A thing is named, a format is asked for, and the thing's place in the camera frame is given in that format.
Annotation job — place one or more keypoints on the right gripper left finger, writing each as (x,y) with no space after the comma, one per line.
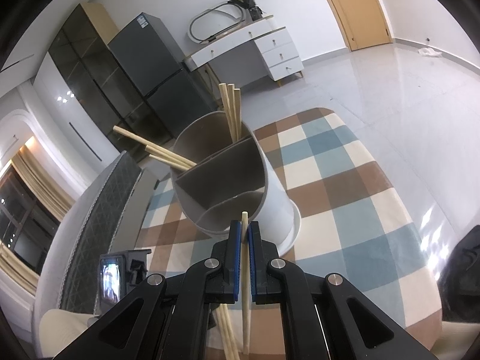
(165,318)

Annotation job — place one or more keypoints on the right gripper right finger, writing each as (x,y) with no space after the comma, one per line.
(324,317)

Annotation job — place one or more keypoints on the wooden chopstick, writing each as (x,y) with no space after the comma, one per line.
(245,285)
(226,106)
(224,332)
(163,153)
(237,111)
(135,137)

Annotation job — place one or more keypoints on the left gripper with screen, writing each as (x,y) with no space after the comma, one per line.
(118,274)

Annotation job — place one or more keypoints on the wooden chopstick on table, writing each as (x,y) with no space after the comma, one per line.
(224,332)

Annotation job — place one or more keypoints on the checkered blue brown rug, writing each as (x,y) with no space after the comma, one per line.
(353,223)

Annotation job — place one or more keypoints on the grey quilted bed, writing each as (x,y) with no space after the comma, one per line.
(106,217)

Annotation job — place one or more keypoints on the black bag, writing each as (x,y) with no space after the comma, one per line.
(459,281)

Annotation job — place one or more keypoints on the white utensil holder cup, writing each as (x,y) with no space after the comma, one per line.
(231,177)

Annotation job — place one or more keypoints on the beige curtain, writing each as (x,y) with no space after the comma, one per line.
(32,207)

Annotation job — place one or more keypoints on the black glass cabinet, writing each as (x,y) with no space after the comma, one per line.
(99,83)

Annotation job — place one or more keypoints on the dark grey refrigerator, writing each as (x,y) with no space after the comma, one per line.
(154,62)

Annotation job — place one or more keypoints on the white dressing table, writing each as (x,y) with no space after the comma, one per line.
(248,53)

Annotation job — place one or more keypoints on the white rag on floor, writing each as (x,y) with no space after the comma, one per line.
(429,52)

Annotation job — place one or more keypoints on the oval vanity mirror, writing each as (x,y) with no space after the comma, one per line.
(216,22)

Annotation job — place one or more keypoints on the wooden door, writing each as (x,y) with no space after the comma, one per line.
(361,22)

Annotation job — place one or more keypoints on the green potted plant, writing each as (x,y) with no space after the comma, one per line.
(250,5)

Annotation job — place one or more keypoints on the gold frame stool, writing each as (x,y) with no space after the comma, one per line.
(211,81)

